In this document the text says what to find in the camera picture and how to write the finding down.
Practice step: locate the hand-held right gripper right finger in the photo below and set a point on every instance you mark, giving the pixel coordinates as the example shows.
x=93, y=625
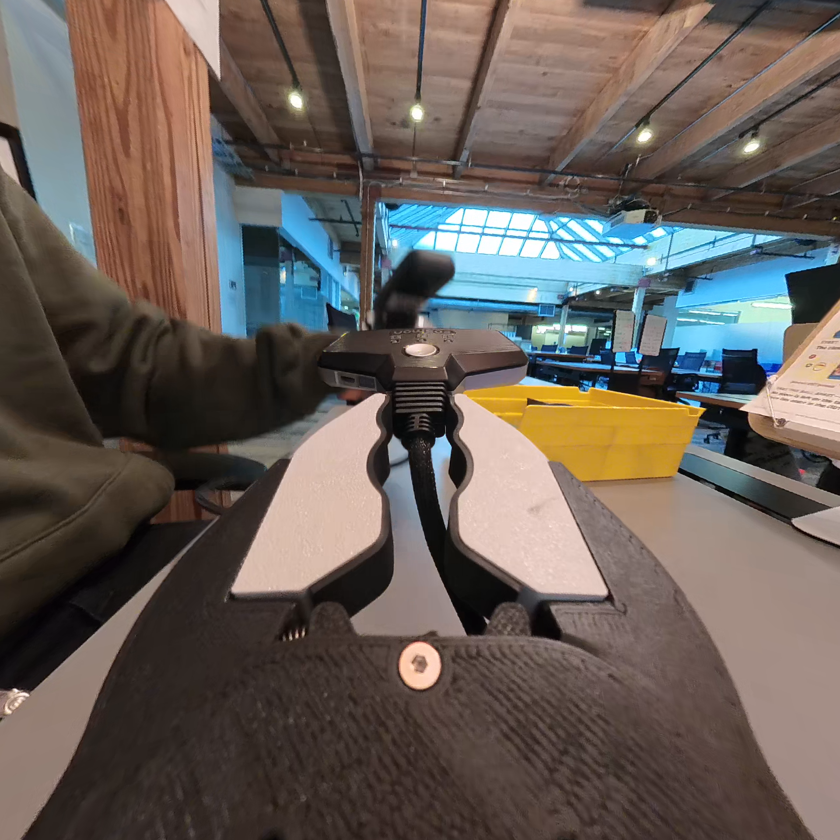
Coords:
x=525, y=518

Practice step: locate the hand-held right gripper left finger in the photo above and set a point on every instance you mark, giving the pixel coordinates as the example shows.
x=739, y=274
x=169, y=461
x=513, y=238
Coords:
x=308, y=512

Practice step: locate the black device with round button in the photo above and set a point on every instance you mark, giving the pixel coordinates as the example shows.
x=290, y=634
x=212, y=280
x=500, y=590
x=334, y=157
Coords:
x=420, y=361

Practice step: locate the grey desk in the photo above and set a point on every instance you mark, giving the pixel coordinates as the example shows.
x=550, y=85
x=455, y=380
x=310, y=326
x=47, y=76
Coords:
x=722, y=564

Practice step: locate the black office chair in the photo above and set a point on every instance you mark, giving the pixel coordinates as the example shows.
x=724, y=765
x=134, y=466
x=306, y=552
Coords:
x=216, y=472

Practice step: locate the yellow plastic bin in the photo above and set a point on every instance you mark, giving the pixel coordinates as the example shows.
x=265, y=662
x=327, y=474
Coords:
x=590, y=433

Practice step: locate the ceiling spot light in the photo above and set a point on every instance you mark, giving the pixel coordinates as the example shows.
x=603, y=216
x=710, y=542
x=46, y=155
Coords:
x=295, y=98
x=644, y=134
x=417, y=111
x=751, y=144

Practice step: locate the white ceiling projector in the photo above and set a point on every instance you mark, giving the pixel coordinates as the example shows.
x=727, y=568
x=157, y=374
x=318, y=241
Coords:
x=630, y=223

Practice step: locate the white standing boards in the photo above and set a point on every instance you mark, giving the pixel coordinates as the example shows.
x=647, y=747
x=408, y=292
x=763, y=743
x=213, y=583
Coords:
x=640, y=331

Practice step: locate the person in green sleeve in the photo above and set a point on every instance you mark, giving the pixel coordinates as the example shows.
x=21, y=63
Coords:
x=59, y=426

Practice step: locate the wooden book stand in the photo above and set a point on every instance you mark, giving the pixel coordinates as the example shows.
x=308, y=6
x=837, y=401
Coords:
x=787, y=436

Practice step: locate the white metal stand base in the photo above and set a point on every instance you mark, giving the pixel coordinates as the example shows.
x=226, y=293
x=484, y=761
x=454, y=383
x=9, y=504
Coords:
x=820, y=525

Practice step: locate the printed instruction sheet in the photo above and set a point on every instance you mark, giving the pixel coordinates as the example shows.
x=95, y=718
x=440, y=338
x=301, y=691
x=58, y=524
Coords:
x=810, y=374

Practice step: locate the small metal fitting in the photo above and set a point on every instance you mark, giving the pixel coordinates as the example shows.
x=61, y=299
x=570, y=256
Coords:
x=13, y=702

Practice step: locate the black monitor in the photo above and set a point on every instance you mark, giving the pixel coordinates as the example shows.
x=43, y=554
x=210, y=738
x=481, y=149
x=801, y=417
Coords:
x=814, y=292

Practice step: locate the black desk rail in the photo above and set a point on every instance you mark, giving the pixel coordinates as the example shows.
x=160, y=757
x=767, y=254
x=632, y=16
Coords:
x=754, y=485

